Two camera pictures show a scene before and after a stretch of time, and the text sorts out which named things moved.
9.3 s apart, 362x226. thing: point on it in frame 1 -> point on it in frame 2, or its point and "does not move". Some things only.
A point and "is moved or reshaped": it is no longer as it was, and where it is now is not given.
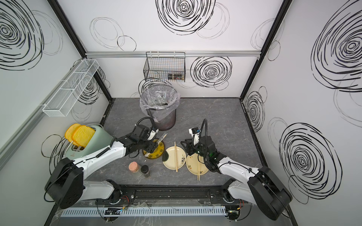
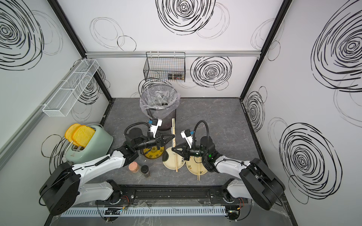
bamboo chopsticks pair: [199, 171] does not move
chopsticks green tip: [176, 157] does not move
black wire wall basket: [165, 67] does not move
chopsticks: [162, 137] is moved or reshaped
